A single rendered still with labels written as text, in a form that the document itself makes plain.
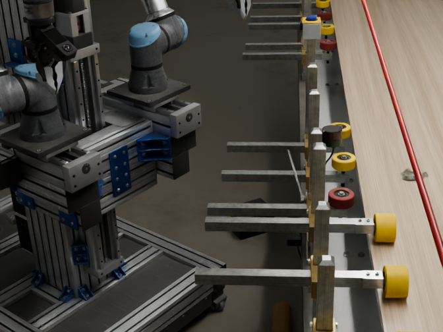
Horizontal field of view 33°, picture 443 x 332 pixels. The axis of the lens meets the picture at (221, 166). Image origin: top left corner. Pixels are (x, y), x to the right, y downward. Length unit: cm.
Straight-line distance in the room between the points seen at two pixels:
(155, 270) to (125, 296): 21
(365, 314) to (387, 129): 78
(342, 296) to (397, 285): 53
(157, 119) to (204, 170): 172
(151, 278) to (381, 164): 115
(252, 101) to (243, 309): 236
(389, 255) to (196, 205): 216
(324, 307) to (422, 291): 38
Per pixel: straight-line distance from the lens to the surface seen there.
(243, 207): 237
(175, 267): 326
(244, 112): 523
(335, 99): 381
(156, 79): 279
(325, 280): 164
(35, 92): 244
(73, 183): 243
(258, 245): 376
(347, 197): 234
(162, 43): 279
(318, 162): 205
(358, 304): 237
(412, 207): 233
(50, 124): 249
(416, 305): 193
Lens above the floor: 206
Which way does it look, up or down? 27 degrees down
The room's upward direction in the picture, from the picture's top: 2 degrees counter-clockwise
